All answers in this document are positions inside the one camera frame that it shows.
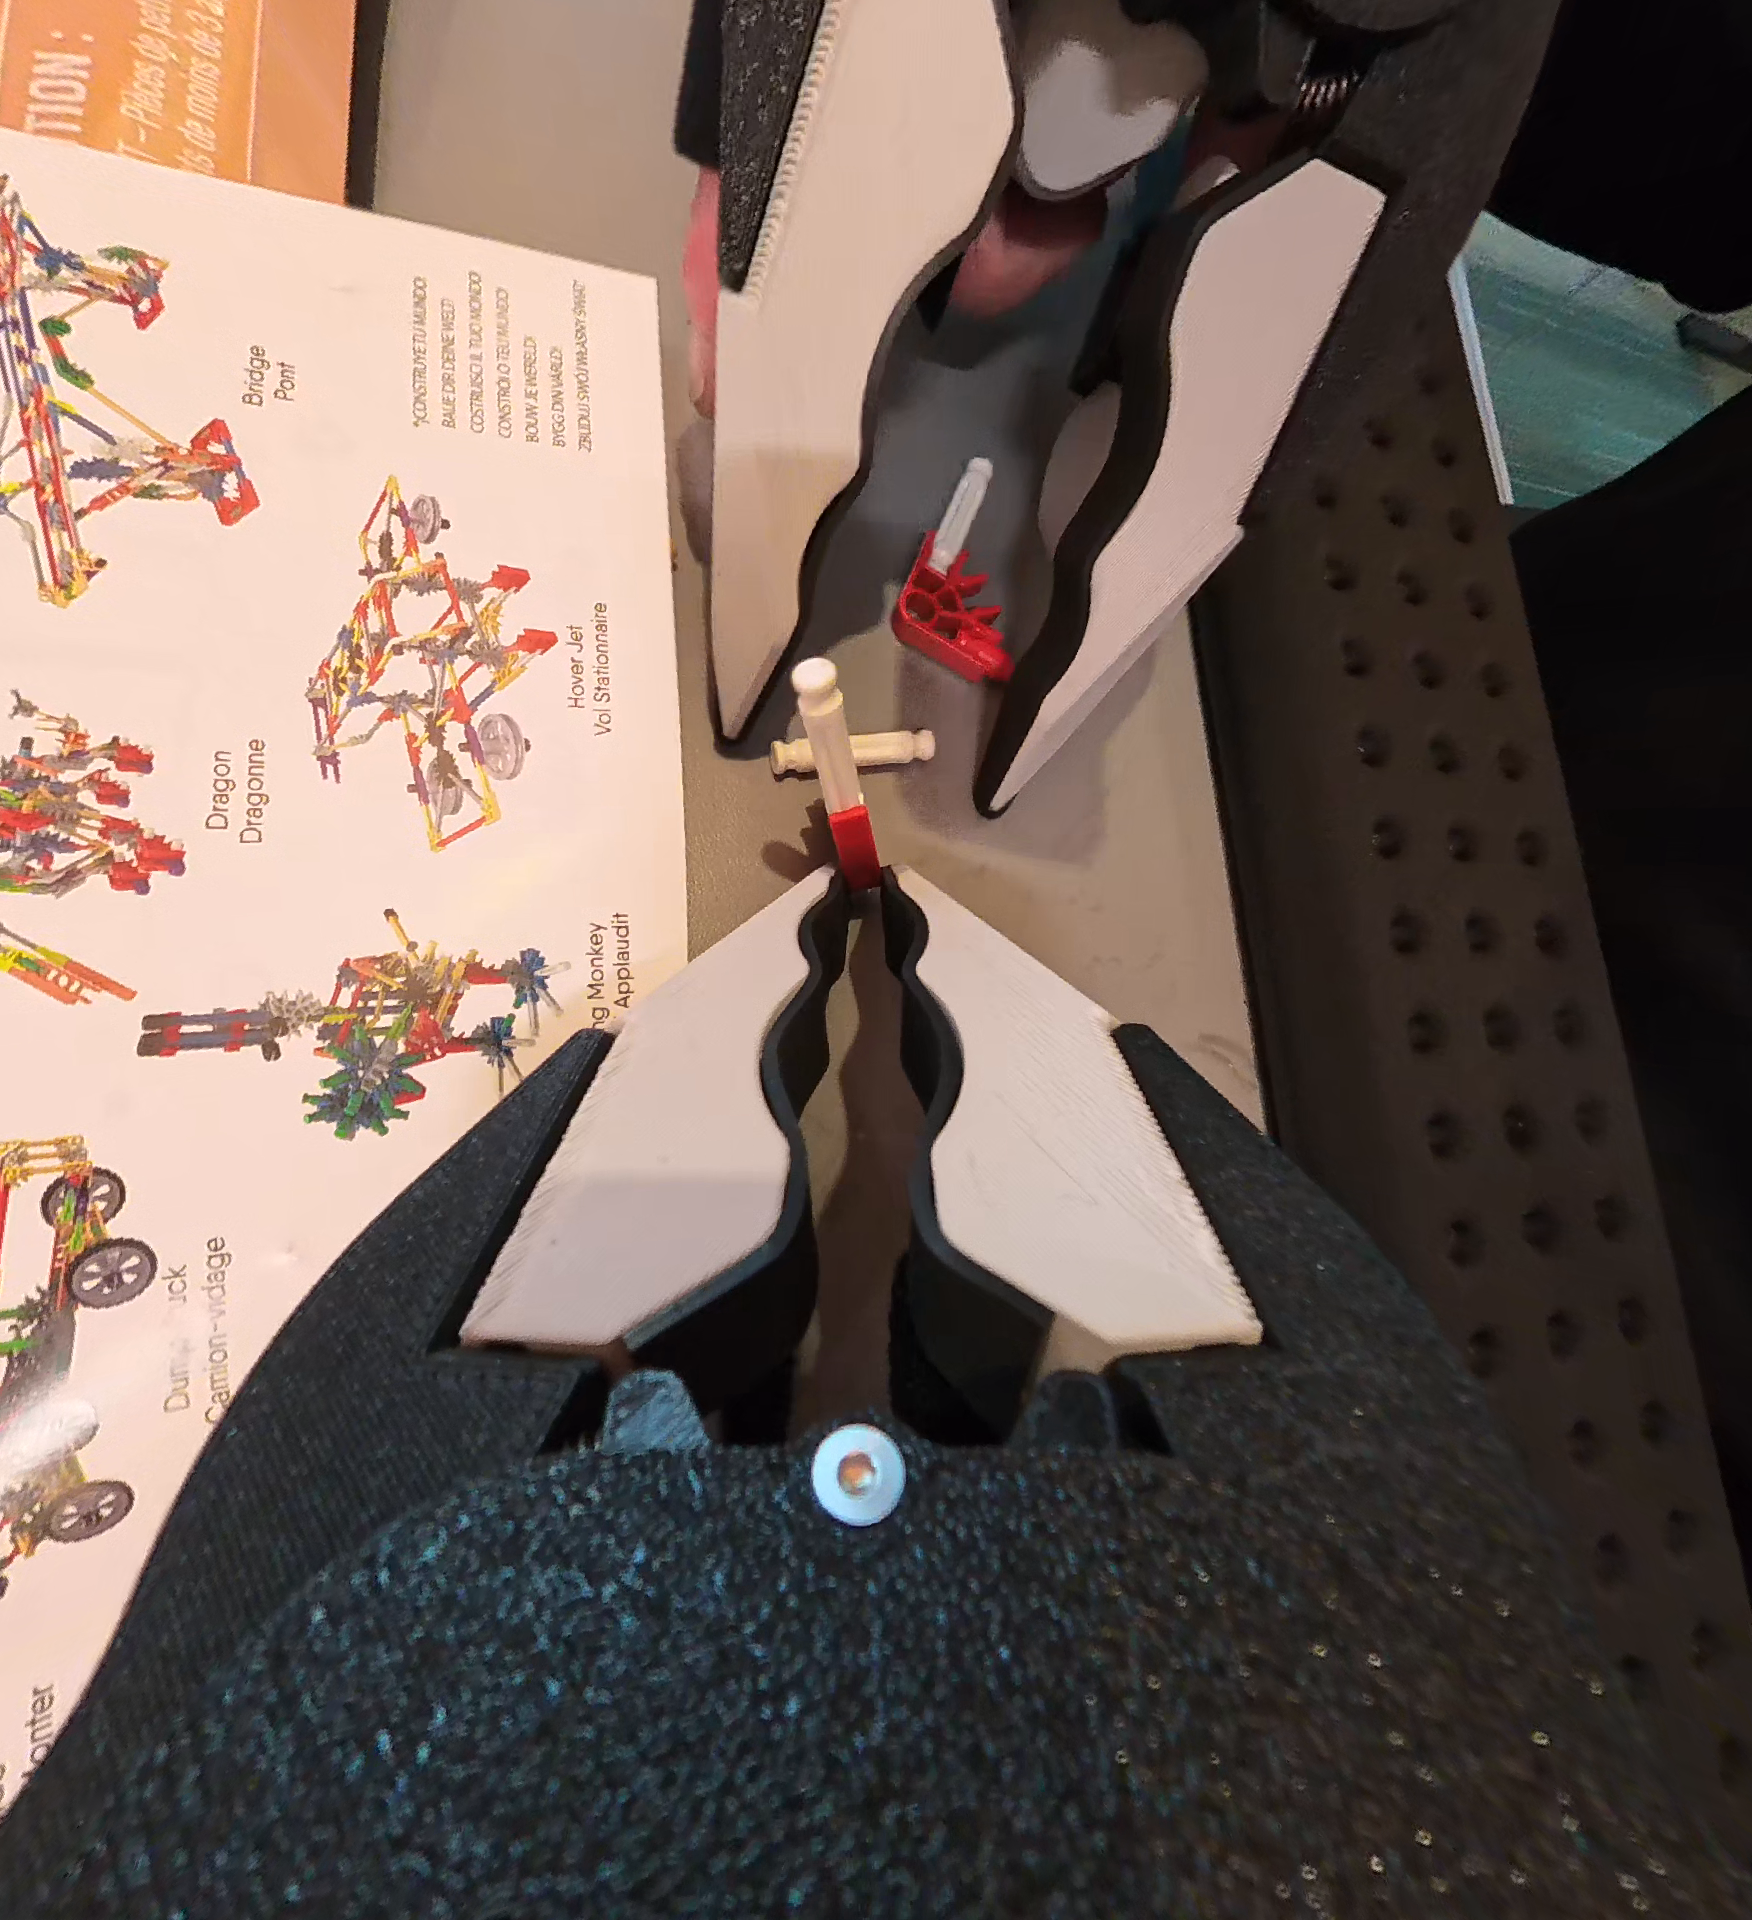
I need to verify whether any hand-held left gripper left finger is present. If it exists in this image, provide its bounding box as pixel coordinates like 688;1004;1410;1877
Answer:
455;869;841;1349

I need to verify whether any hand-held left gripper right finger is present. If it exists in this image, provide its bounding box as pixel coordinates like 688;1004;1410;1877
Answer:
883;869;1264;1347

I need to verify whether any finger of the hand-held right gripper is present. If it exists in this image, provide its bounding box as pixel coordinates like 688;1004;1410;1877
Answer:
704;0;1029;749
970;147;1392;825

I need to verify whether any white toy rod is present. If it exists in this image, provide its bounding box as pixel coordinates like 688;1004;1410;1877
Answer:
792;657;873;822
923;456;997;573
769;728;940;782

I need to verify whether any person's right hand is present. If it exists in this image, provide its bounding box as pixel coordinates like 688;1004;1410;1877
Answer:
681;161;1107;421

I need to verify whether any black dotted mat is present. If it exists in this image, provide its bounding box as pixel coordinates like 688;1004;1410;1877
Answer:
1187;271;1752;1920

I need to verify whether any white printed instruction booklet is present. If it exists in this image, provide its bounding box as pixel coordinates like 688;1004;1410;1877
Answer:
0;106;690;1920

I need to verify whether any orange printed toy box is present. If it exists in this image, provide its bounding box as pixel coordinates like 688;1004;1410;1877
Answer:
0;0;361;205

